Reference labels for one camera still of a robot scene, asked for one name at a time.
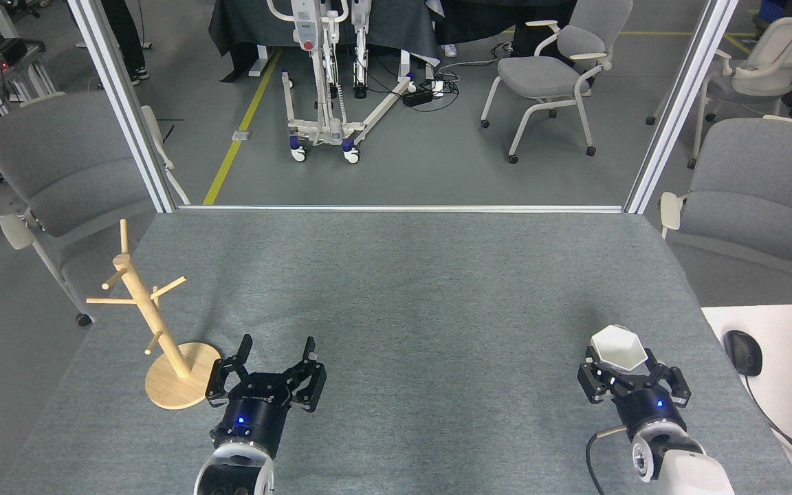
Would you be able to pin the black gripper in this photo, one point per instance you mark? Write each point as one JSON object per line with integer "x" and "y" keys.
{"x": 255, "y": 416}
{"x": 647, "y": 405}

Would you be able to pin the white-backed grey chair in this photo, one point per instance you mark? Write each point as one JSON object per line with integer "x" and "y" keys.
{"x": 774, "y": 51}

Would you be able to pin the silver post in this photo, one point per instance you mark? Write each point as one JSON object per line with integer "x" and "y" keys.
{"x": 128, "y": 103}
{"x": 678, "y": 103}

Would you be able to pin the black power strip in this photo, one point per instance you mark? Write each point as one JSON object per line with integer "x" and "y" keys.
{"x": 418, "y": 96}

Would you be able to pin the metal floor plate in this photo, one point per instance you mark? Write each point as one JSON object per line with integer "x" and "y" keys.
{"x": 241, "y": 135}

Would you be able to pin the wooden cup rack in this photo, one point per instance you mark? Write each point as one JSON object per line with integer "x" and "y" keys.
{"x": 162, "y": 337}

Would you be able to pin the black computer mouse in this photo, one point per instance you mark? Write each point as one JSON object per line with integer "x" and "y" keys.
{"x": 743, "y": 352}

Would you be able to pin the person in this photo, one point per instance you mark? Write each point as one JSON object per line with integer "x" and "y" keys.
{"x": 126, "y": 34}

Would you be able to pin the black table cloth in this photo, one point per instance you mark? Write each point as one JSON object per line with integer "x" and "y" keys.
{"x": 478, "y": 17}
{"x": 245, "y": 24}

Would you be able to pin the white stand on wheels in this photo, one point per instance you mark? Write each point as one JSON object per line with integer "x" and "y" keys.
{"x": 331, "y": 130}

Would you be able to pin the white shoe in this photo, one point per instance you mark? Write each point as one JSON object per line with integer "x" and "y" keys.
{"x": 450, "y": 50}

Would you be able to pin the grey chair with white frame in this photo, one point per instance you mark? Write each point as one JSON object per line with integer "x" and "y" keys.
{"x": 540, "y": 75}

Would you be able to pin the grey chair beside rack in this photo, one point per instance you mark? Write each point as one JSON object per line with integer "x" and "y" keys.
{"x": 66, "y": 165}

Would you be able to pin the grey chair beside desk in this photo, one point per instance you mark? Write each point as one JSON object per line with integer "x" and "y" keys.
{"x": 760, "y": 199}

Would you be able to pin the white faceted cup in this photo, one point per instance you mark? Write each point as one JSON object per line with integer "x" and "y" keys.
{"x": 619, "y": 350}

